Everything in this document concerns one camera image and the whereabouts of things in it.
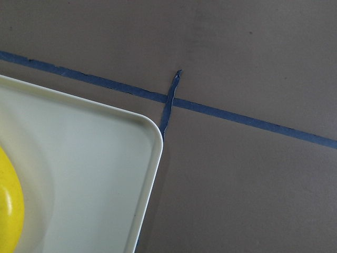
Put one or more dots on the white bear-print tray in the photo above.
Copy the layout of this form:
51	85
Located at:
86	168

